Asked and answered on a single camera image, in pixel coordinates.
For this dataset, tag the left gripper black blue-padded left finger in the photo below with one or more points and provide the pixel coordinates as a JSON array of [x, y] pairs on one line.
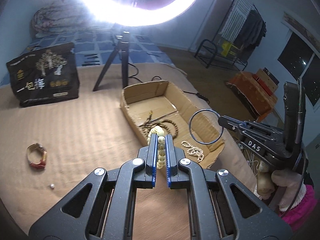
[[102, 205]]

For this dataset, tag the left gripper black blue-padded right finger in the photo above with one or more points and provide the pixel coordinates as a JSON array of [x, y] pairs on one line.
[[219, 205]]

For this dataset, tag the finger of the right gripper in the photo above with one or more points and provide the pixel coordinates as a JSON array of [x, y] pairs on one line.
[[259, 134], [227, 120]]

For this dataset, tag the thin blue bangle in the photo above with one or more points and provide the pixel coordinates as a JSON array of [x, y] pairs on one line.
[[190, 125]]

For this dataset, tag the gloved right hand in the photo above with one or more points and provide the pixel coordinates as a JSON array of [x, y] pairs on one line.
[[267, 180]]

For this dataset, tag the orange wooden stool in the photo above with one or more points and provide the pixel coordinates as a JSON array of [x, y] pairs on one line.
[[259, 97]]

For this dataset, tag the gold watch red band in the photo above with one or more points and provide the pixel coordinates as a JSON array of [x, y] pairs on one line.
[[36, 156]]

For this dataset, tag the brown cardboard box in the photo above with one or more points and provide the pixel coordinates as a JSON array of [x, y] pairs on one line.
[[163, 100]]

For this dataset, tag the black plum snack bag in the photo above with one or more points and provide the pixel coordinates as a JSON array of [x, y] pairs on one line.
[[44, 76]]

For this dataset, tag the folded floral quilt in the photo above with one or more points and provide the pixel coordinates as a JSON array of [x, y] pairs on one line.
[[61, 16]]

